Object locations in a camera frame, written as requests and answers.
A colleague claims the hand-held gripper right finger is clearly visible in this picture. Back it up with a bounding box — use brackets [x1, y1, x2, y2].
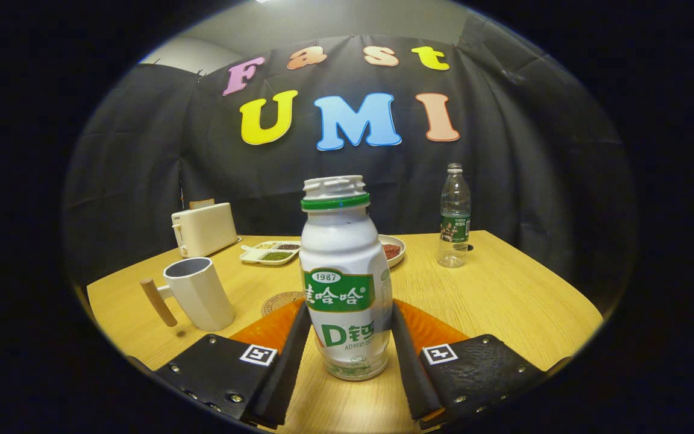
[390, 298, 548, 430]

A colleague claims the round cork coaster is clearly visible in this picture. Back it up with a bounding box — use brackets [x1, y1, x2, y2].
[261, 291, 305, 318]

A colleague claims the black backdrop cloth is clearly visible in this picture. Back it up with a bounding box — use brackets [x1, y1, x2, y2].
[61, 12, 637, 302]

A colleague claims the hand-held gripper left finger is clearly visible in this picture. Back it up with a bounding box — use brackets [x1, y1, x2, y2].
[154, 300, 313, 430]

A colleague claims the cream toaster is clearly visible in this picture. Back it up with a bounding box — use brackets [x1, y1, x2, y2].
[171, 203, 239, 259]

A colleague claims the white divided bean dish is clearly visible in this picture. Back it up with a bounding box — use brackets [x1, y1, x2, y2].
[240, 240, 302, 266]

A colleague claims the round beige plate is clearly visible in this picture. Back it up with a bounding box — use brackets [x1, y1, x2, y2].
[378, 234, 407, 268]

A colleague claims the white juice bottle green label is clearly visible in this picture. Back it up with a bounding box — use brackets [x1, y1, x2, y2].
[299, 175, 393, 381]

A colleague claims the wooden table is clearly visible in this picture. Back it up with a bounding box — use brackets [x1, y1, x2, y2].
[85, 230, 604, 434]

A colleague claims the clear plastic water bottle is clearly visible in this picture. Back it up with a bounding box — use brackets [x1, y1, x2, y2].
[437, 163, 472, 268]

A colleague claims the white cup wooden handle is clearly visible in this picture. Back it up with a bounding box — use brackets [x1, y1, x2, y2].
[140, 257, 236, 332]

